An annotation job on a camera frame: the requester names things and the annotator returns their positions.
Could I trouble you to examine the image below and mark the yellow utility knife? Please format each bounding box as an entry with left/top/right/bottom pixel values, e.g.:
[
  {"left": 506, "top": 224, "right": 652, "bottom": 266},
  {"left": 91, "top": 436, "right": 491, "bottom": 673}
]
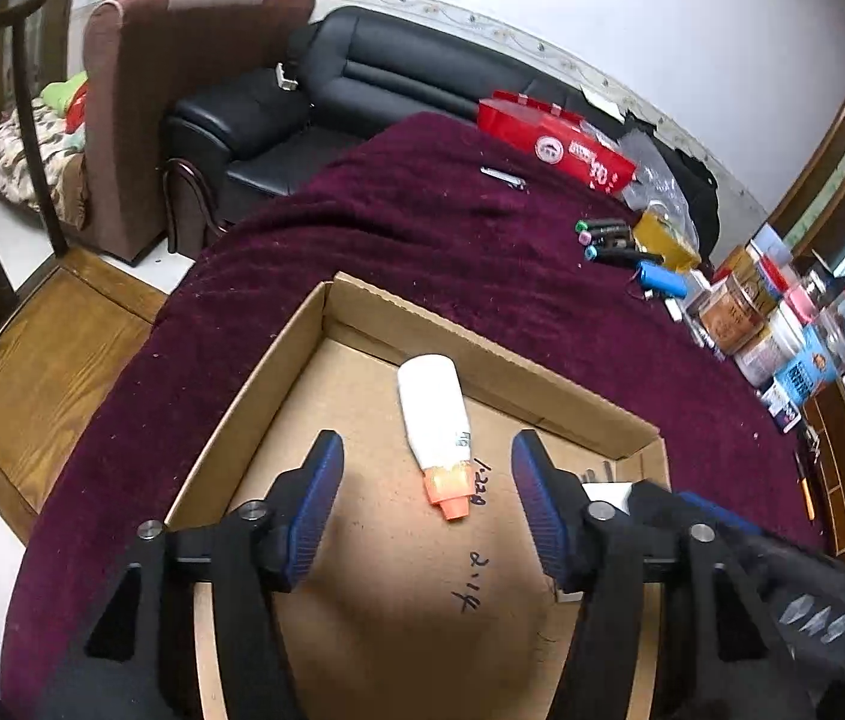
[{"left": 797, "top": 450, "right": 817, "bottom": 522}]

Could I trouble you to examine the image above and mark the blue cylinder battery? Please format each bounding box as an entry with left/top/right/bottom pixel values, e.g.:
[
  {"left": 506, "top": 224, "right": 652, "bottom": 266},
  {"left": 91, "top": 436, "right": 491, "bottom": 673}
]
[{"left": 636, "top": 260, "right": 689, "bottom": 299}]

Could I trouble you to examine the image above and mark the white jar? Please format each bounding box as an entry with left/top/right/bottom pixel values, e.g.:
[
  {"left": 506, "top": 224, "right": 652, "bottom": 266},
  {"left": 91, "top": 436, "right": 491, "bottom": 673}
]
[{"left": 737, "top": 315, "right": 805, "bottom": 383}]

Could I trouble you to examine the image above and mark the blue printed box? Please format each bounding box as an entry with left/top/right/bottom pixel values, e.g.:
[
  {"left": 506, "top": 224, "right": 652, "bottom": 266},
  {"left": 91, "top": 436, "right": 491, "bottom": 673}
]
[{"left": 774, "top": 326, "right": 839, "bottom": 406}]

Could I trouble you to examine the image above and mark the small white box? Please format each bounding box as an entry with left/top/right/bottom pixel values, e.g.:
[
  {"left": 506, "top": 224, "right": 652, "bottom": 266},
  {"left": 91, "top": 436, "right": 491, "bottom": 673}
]
[{"left": 763, "top": 382, "right": 802, "bottom": 432}]

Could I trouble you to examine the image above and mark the green cloth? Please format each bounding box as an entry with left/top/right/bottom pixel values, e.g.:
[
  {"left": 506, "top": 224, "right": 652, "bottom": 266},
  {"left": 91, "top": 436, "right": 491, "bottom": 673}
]
[{"left": 40, "top": 73, "right": 89, "bottom": 112}]

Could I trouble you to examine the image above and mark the black cloth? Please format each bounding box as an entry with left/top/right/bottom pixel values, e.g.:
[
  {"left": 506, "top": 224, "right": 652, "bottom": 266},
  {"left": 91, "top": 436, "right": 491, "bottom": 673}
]
[{"left": 662, "top": 150, "right": 721, "bottom": 256}]

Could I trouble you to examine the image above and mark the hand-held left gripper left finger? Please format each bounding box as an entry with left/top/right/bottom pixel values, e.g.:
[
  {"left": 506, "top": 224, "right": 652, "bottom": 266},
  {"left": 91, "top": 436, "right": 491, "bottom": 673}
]
[{"left": 40, "top": 430, "right": 344, "bottom": 720}]

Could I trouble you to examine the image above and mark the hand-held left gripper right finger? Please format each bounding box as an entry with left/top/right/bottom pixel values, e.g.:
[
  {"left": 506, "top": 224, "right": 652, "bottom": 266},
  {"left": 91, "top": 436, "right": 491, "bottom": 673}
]
[{"left": 510, "top": 430, "right": 820, "bottom": 720}]

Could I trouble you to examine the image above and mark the maroon tablecloth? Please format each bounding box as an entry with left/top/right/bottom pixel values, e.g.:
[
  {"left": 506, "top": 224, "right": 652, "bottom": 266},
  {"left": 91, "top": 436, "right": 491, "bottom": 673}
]
[{"left": 0, "top": 111, "right": 845, "bottom": 720}]

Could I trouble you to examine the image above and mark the floral cushion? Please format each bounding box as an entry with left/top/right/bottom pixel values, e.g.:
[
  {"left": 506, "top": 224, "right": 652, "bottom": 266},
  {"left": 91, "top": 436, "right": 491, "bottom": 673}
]
[{"left": 0, "top": 101, "right": 89, "bottom": 230}]

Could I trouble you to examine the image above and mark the teal cap marker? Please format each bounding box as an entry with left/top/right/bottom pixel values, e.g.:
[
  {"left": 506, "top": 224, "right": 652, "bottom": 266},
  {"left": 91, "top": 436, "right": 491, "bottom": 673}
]
[{"left": 583, "top": 244, "right": 667, "bottom": 267}]

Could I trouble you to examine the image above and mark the cardboard box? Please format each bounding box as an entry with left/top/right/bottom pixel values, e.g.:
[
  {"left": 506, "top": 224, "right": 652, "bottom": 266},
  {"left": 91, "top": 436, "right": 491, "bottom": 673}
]
[{"left": 163, "top": 270, "right": 670, "bottom": 720}]

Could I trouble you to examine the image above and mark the black leather sofa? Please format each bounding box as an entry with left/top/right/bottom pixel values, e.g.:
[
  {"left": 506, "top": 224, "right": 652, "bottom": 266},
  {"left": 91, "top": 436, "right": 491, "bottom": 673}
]
[{"left": 163, "top": 6, "right": 618, "bottom": 256}]

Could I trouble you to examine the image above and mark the brown armchair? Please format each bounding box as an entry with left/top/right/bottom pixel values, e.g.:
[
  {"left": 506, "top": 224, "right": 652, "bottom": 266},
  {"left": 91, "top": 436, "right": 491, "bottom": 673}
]
[{"left": 83, "top": 0, "right": 316, "bottom": 265}]

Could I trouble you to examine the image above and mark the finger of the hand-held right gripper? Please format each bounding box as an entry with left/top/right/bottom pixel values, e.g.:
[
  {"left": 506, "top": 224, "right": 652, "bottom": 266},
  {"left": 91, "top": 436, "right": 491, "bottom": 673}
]
[{"left": 626, "top": 478, "right": 742, "bottom": 535}]

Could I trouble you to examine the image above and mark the yellow packet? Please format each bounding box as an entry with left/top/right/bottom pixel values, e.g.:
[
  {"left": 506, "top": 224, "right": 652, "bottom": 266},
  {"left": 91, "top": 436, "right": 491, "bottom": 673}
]
[{"left": 632, "top": 210, "right": 702, "bottom": 272}]

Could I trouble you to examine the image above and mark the clear plastic bag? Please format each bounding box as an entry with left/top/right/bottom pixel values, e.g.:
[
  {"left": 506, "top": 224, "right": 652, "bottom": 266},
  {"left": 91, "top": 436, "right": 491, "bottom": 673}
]
[{"left": 602, "top": 127, "right": 693, "bottom": 226}]

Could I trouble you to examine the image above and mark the pink lid jar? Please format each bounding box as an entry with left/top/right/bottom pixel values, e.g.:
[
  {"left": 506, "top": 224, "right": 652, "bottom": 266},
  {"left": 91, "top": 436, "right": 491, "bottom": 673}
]
[{"left": 782, "top": 289, "right": 820, "bottom": 323}]

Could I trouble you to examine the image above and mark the white bottle with orange cap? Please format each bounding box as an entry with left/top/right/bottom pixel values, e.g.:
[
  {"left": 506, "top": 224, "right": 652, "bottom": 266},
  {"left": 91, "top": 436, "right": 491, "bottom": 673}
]
[{"left": 397, "top": 354, "right": 477, "bottom": 522}]

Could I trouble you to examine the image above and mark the red gift box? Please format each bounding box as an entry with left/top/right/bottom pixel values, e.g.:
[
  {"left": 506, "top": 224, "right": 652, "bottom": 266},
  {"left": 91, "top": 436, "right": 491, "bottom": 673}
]
[{"left": 476, "top": 90, "right": 639, "bottom": 200}]

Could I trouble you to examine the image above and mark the dark wooden chair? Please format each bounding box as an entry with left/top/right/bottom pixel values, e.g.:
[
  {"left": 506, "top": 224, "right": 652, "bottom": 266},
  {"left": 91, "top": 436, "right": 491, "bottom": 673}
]
[{"left": 0, "top": 0, "right": 71, "bottom": 346}]

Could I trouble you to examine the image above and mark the wooden door frame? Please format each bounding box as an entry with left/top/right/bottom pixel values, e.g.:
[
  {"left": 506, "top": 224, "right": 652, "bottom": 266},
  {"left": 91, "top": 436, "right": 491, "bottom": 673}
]
[{"left": 767, "top": 37, "right": 845, "bottom": 241}]

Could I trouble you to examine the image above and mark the wooden slatted furniture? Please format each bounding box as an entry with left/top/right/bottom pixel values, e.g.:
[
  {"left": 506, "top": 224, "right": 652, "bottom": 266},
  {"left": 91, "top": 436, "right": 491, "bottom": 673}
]
[{"left": 804, "top": 382, "right": 845, "bottom": 556}]

